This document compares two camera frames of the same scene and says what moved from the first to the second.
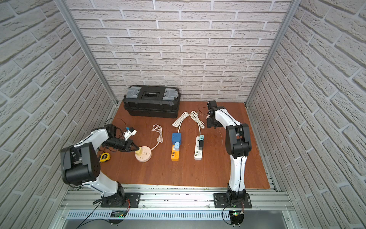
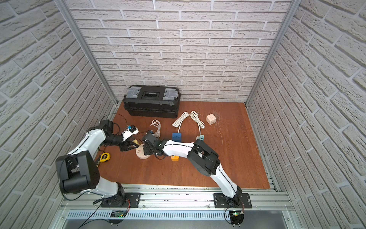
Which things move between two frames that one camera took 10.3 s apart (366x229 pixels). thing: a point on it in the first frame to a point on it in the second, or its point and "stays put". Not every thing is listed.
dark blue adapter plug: (176, 137) stays put
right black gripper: (210, 123) to (147, 150)
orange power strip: (175, 154) stays put
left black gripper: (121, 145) stays put
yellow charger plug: (139, 151) to (136, 141)
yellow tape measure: (104, 157) stays put
